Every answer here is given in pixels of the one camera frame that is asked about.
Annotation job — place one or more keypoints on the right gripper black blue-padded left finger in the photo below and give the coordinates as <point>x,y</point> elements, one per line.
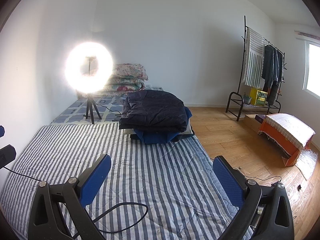
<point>46,220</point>

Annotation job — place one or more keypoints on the navy quilted puffer jacket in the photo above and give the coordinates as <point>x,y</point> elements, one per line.
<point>153,111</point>

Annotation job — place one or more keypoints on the black metal clothes rack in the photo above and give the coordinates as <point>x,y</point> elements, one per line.
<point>240,98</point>

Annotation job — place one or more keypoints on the ring light on tripod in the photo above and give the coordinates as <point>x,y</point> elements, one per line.
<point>88,67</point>

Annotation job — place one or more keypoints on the blue white striped quilt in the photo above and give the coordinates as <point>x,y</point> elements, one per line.
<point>160,191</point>

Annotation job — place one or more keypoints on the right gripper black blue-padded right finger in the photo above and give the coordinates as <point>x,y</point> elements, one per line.
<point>264,209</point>

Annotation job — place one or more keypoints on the folded floral quilts stack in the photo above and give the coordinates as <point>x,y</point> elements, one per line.
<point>126,77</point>

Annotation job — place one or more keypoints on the orange box with cloth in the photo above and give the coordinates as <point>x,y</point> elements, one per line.
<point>290,133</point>

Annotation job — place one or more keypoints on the window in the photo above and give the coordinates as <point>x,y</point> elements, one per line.
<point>312,68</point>

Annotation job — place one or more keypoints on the blue fleece garment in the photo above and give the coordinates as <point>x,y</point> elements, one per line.
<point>160,137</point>

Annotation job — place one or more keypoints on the striped cloth on rack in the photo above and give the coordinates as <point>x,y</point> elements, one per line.
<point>253,58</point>

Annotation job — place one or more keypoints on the dark hanging clothes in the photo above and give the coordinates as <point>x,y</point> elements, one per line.
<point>272,72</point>

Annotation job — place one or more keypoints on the yellow green box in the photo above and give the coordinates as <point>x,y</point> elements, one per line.
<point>258,97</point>

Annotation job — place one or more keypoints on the cardboard box on floor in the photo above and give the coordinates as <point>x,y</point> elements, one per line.
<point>254,121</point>

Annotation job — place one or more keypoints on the blue checkered bed sheet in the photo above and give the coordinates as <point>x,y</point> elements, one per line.
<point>107,109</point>

